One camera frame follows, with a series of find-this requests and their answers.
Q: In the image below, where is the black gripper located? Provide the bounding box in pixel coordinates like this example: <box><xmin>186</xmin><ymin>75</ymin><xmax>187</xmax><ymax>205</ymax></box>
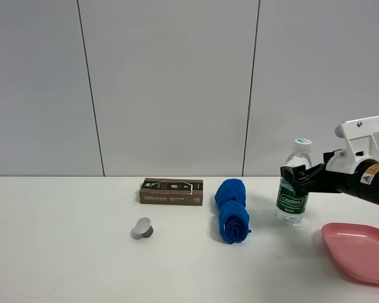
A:
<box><xmin>280</xmin><ymin>150</ymin><xmax>357</xmax><ymax>196</ymax></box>

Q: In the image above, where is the clear green-label water bottle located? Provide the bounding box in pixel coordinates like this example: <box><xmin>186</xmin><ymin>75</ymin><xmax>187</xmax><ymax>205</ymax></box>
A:
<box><xmin>275</xmin><ymin>138</ymin><xmax>312</xmax><ymax>226</ymax></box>

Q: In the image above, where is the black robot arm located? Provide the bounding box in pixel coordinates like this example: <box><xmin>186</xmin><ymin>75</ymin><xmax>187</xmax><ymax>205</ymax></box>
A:
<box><xmin>280</xmin><ymin>150</ymin><xmax>379</xmax><ymax>205</ymax></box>

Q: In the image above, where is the rolled blue cloth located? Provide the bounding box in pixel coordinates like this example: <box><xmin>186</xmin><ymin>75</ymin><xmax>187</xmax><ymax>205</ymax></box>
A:
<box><xmin>215</xmin><ymin>179</ymin><xmax>251</xmax><ymax>244</ymax></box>

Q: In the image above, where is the pink plastic plate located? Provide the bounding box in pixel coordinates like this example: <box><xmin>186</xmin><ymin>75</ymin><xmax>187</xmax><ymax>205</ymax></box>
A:
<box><xmin>321</xmin><ymin>223</ymin><xmax>379</xmax><ymax>285</ymax></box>

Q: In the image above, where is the brown coffee capsule box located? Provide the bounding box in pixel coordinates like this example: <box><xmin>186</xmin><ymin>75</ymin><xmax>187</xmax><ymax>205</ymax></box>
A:
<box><xmin>139</xmin><ymin>177</ymin><xmax>203</xmax><ymax>206</ymax></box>

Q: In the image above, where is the grey coffee capsule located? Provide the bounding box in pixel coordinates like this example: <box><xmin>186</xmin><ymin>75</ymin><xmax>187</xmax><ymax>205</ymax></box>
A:
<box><xmin>133</xmin><ymin>217</ymin><xmax>154</xmax><ymax>238</ymax></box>

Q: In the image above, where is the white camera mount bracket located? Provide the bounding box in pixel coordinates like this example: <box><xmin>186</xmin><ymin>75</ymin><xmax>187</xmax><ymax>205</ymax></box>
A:
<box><xmin>326</xmin><ymin>116</ymin><xmax>379</xmax><ymax>174</ymax></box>

